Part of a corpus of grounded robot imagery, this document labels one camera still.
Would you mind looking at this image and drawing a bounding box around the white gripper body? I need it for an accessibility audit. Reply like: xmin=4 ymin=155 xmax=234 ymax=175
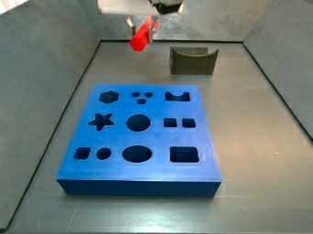
xmin=97 ymin=0 xmax=184 ymax=16

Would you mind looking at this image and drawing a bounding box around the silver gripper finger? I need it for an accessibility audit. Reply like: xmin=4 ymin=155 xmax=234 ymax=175
xmin=149 ymin=18 xmax=161 ymax=43
xmin=126 ymin=16 xmax=135 ymax=36

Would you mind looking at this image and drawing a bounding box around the red hexagonal prism rod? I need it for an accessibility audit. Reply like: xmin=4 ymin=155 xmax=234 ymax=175
xmin=130 ymin=16 xmax=154 ymax=52

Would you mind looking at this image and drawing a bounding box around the blue foam shape board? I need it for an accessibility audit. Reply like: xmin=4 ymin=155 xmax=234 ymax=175
xmin=56 ymin=84 xmax=222 ymax=197

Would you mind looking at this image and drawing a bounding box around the black curved cradle stand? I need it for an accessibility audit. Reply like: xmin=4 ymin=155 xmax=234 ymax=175
xmin=170 ymin=47 xmax=220 ymax=75

